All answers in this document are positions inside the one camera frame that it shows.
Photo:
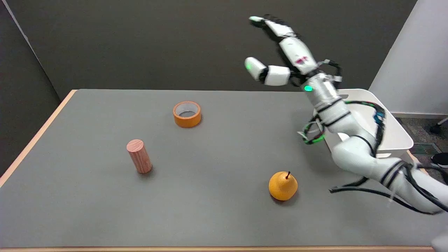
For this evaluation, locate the black chair caster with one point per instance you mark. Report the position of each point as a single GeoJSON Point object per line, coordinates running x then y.
{"type": "Point", "coordinates": [439, 126]}

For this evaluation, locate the wooden cylinder block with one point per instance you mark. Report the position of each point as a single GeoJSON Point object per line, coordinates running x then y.
{"type": "Point", "coordinates": [139, 156]}

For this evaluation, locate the black shoe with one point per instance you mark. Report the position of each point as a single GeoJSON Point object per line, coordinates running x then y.
{"type": "Point", "coordinates": [440, 160]}

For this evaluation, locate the yellow pear with stem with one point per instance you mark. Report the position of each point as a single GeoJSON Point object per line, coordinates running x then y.
{"type": "Point", "coordinates": [282, 186]}

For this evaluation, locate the metal floor vent grate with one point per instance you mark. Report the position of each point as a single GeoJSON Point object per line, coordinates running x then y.
{"type": "Point", "coordinates": [423, 148]}

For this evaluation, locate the yellow tape roll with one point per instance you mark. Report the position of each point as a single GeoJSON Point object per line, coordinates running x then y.
{"type": "Point", "coordinates": [187, 114]}

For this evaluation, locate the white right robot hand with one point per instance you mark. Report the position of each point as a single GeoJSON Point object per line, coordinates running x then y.
{"type": "Point", "coordinates": [295, 52]}

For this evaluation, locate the white plastic bin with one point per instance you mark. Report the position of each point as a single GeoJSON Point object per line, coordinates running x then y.
{"type": "Point", "coordinates": [392, 129]}

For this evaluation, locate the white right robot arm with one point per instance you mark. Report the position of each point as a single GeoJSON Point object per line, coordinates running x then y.
{"type": "Point", "coordinates": [353, 147]}

